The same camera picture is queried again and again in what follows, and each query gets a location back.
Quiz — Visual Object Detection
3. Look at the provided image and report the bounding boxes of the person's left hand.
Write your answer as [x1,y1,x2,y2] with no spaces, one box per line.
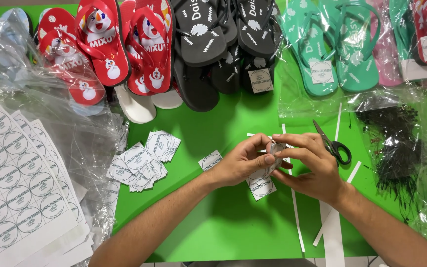
[209,132,294,188]

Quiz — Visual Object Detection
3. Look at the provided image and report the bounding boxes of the person's right hand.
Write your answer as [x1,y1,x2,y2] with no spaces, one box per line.
[270,132,348,205]

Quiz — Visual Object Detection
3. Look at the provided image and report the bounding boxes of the small bunch of round-print labels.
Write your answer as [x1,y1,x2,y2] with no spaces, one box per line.
[268,142,287,174]

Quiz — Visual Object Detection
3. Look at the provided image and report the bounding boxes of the single cut square label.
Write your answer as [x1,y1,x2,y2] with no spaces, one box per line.
[198,149,224,171]

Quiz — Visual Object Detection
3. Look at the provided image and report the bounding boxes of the small white paper offcut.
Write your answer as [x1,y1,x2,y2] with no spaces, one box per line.
[346,161,362,184]

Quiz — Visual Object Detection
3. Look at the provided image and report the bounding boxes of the long thin white paper strip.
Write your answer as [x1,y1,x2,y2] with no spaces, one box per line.
[281,123,306,253]

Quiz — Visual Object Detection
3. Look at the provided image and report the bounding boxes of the short thin white paper strip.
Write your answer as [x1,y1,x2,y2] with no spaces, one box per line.
[334,103,343,142]

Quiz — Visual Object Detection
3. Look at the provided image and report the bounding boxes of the slanted white paper strip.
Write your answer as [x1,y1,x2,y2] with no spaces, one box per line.
[312,208,337,247]

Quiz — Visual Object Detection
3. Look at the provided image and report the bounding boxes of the wide white paper strip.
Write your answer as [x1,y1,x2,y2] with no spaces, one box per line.
[319,200,346,267]

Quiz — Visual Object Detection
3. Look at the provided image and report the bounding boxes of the clear bag around teal flip-flops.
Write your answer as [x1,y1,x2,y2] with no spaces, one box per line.
[277,0,423,119]

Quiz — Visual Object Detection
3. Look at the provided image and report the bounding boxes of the clear bag of black tag pins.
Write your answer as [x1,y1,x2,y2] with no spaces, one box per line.
[349,87,427,254]

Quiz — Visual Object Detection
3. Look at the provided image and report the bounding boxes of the black flower-print flip-flop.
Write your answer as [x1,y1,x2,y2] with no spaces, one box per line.
[211,43,242,95]
[235,0,278,58]
[172,37,220,113]
[171,0,228,67]

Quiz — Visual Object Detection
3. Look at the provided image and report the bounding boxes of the square label on black flip-flop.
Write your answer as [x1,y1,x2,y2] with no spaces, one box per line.
[248,68,274,94]

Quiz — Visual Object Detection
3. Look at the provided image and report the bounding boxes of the pile of cut square labels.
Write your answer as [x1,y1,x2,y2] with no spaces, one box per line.
[106,130,182,193]

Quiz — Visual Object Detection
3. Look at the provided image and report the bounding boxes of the white flip-flop sole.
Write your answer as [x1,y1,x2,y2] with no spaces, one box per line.
[150,88,184,110]
[114,83,158,124]

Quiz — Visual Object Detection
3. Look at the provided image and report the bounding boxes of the square label on teal flip-flop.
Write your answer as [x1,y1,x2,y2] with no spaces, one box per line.
[309,60,335,85]

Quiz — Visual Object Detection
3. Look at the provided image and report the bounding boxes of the black flip-flop with label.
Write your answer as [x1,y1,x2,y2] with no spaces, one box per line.
[240,55,276,95]

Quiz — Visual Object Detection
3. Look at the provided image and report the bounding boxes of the teal flower-print flip-flop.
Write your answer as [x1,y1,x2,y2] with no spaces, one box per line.
[318,0,382,93]

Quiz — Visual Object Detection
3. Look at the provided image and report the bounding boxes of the teal flip-flop with label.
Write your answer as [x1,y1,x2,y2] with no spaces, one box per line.
[279,0,339,97]

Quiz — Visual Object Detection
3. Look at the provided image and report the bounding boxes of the pink flip-flop in bag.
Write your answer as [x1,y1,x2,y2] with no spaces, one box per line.
[367,0,404,87]

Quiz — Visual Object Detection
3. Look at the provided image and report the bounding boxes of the white flip-flop in bag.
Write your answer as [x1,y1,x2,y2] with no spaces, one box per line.
[400,57,427,82]

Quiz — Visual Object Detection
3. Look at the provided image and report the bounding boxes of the teal flip-flop in bag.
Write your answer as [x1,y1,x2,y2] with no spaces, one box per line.
[389,0,419,62]

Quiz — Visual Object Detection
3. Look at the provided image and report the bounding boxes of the heap of clear plastic bags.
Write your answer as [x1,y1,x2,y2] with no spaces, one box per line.
[0,15,129,245]

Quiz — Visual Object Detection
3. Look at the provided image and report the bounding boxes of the red snowman flip-flop in bag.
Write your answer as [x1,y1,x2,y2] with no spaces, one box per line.
[39,29,107,107]
[37,7,78,50]

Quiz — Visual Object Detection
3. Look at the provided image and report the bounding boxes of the stack of uncut label sheets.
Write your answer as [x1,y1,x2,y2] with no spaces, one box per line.
[0,103,94,267]

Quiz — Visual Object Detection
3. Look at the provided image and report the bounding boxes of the light blue flip-flop in bag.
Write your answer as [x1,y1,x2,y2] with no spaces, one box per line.
[0,7,34,76]

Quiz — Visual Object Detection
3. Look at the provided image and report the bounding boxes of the black handled scissors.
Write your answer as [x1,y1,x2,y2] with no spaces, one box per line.
[312,119,352,165]

